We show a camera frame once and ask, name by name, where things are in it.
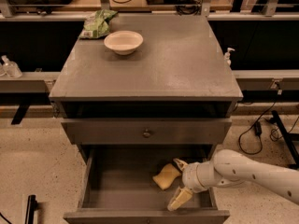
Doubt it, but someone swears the black metal stand leg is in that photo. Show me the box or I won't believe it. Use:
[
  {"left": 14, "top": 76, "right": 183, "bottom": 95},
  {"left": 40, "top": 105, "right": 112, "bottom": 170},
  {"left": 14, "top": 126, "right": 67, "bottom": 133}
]
[{"left": 272, "top": 110, "right": 299, "bottom": 169}]

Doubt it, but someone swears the yellow sponge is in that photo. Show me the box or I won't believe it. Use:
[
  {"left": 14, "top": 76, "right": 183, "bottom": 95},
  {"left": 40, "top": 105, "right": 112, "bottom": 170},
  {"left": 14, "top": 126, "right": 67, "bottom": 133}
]
[{"left": 152, "top": 163, "right": 181, "bottom": 190}]

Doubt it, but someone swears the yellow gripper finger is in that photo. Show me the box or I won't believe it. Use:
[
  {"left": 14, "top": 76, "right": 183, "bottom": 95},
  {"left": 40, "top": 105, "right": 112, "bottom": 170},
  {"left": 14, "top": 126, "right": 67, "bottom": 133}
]
[
  {"left": 173, "top": 158, "right": 188, "bottom": 171},
  {"left": 167, "top": 187, "right": 193, "bottom": 211}
]

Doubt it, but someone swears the grey top drawer with knob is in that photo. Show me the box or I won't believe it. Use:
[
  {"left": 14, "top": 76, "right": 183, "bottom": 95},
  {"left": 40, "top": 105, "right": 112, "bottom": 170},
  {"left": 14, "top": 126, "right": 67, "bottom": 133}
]
[{"left": 62, "top": 119, "right": 232, "bottom": 145}]

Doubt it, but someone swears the grey wooden cabinet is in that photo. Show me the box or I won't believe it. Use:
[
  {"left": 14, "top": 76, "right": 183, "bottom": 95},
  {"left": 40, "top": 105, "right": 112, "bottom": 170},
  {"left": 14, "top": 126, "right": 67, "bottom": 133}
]
[{"left": 49, "top": 13, "right": 244, "bottom": 224}]

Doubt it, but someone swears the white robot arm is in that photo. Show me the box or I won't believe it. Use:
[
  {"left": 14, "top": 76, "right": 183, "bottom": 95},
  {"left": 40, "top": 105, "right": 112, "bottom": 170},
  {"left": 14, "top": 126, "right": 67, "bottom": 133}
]
[{"left": 167, "top": 149, "right": 299, "bottom": 211}]

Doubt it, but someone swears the white pump bottle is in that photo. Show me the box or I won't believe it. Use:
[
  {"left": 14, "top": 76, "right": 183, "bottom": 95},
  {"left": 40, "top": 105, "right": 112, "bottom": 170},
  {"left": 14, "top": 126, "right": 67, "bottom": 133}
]
[{"left": 224, "top": 48, "right": 235, "bottom": 66}]

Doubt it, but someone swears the clear sanitizer bottle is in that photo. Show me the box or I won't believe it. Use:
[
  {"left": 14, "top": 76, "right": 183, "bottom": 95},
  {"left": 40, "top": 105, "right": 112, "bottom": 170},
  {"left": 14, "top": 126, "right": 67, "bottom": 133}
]
[{"left": 0, "top": 55, "right": 22, "bottom": 78}]

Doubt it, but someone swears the open grey middle drawer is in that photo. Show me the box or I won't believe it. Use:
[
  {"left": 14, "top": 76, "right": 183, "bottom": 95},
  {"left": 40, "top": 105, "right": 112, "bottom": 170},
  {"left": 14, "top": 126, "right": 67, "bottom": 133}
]
[{"left": 64, "top": 145, "right": 229, "bottom": 224}]

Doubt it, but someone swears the black object on floor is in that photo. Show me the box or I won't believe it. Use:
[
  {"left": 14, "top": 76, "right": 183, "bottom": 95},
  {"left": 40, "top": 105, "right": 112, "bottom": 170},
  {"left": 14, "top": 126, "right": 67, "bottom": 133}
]
[{"left": 24, "top": 195, "right": 37, "bottom": 224}]

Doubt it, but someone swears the white bowl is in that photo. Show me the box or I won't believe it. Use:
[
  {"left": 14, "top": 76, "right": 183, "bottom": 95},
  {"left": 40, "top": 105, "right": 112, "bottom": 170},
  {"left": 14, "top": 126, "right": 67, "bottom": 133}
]
[{"left": 104, "top": 31, "right": 143, "bottom": 55}]

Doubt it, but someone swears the green chip bag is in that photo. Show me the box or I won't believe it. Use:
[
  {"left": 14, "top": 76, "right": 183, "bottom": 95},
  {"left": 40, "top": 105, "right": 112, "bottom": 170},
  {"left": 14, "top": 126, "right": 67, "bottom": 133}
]
[{"left": 79, "top": 9, "right": 117, "bottom": 39}]

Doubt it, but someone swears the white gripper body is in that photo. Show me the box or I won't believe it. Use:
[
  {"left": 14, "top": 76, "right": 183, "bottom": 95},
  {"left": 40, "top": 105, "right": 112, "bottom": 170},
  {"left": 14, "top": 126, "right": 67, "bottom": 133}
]
[{"left": 182, "top": 161, "right": 219, "bottom": 193}]

